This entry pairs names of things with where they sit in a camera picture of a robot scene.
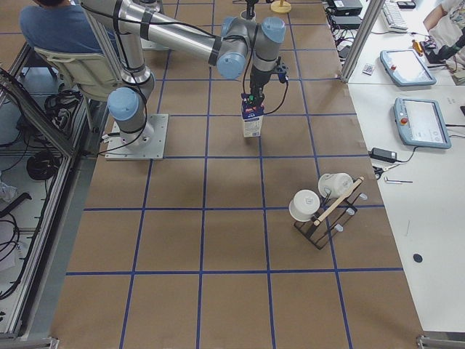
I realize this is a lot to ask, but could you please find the blue white milk carton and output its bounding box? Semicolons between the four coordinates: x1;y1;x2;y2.
241;93;264;137

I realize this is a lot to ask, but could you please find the person in blue shirt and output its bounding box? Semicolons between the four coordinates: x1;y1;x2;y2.
19;1;102;54

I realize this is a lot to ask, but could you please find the near teach pendant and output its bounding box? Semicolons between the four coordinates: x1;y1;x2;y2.
393;97;451;149

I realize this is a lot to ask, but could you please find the teach pendant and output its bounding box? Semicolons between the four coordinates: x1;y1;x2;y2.
380;49;437;87
393;97;451;149

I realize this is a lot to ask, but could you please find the metal allen key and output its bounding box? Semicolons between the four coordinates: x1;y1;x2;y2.
384;177;413;185

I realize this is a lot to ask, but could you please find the far teach pendant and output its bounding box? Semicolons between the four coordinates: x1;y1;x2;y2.
380;49;437;87

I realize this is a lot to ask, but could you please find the white cup on rack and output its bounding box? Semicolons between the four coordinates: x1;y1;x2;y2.
288;189;320;222

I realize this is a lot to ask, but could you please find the white mug on rack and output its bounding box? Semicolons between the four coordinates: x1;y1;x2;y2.
318;173;353;198

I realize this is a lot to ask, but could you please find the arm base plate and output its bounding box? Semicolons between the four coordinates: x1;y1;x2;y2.
104;113;169;161
140;39;169;51

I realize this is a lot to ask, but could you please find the black power adapter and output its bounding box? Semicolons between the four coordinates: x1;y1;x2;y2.
368;148;397;164

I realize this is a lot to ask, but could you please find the aluminium frame post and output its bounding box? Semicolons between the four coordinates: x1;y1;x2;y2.
340;0;384;83

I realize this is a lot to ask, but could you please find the white ribbed mug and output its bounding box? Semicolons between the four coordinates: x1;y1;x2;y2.
240;10;256;21

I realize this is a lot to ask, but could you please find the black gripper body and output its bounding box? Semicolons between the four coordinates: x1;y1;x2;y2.
249;67;272;98
246;0;256;13

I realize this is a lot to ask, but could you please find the black wire cup rack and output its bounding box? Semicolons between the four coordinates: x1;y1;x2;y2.
294;177;368;250

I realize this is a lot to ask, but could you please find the wooden mug tree stand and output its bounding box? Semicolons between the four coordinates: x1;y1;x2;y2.
270;0;292;14

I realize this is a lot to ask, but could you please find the white keyboard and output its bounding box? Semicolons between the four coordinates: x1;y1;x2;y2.
381;1;408;33

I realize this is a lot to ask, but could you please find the grey office chair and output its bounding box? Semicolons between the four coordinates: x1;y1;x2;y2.
34;47;123;102

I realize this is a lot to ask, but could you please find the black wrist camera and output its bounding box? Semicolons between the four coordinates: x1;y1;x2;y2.
275;63;288;84

